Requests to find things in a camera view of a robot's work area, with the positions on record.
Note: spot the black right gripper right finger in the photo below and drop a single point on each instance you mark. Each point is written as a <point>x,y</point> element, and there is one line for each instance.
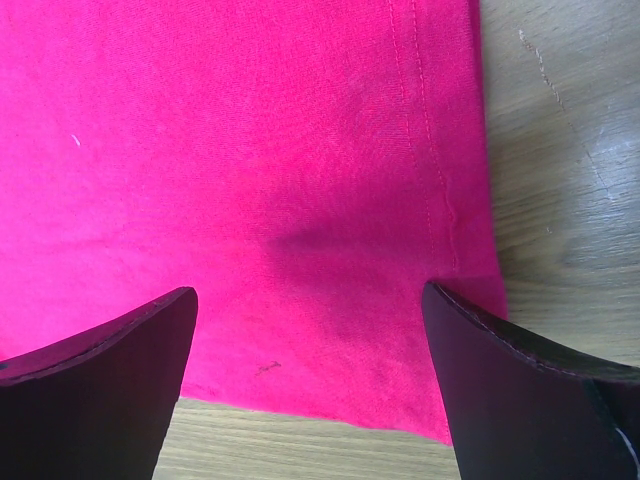
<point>520,406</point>

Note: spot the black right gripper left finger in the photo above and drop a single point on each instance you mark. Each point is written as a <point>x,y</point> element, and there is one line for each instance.
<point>98,405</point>

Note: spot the pink red t shirt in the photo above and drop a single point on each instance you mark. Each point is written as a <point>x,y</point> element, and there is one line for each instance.
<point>306,166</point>

